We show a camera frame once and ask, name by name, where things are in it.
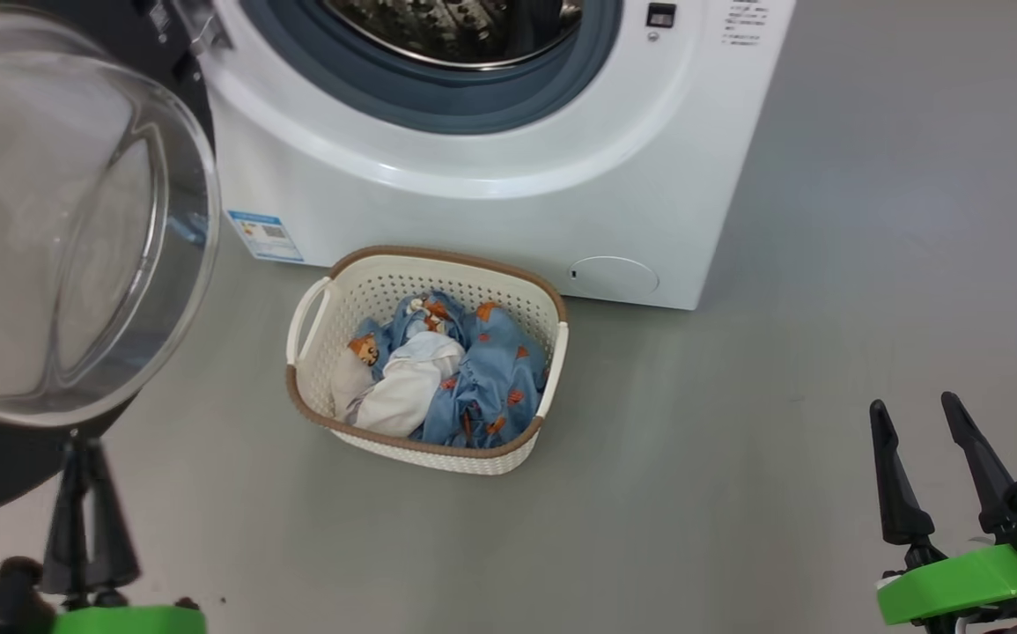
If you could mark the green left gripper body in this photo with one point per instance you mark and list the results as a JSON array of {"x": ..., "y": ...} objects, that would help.
[{"x": 129, "y": 621}]

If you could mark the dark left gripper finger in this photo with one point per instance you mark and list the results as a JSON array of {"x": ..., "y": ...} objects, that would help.
[
  {"x": 110, "y": 550},
  {"x": 66, "y": 546}
]

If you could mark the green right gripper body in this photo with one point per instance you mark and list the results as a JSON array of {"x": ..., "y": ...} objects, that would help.
[{"x": 957, "y": 586}]

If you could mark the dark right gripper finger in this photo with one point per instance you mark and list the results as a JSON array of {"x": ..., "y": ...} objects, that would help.
[
  {"x": 900, "y": 502},
  {"x": 983, "y": 475}
]

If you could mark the black-rimmed glass washer door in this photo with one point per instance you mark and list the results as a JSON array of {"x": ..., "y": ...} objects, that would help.
[{"x": 50, "y": 246}]

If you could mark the white garment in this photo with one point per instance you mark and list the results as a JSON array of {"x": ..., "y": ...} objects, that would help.
[{"x": 402, "y": 387}]

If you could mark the blue cartoon-print garment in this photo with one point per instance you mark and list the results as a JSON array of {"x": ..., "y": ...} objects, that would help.
[{"x": 495, "y": 370}]

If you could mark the white front-load washing machine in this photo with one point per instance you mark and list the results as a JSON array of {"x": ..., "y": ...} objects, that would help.
[{"x": 473, "y": 211}]

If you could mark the grey rubber door gasket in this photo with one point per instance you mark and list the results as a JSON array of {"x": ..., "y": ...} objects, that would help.
[{"x": 438, "y": 97}]

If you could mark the cream perforated laundry basket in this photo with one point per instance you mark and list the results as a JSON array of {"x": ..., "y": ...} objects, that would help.
[{"x": 438, "y": 449}]

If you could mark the blue energy label sticker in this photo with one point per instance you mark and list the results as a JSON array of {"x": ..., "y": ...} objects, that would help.
[{"x": 266, "y": 236}]

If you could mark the round white filter cover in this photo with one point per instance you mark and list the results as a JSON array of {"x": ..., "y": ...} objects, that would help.
[{"x": 614, "y": 276}]

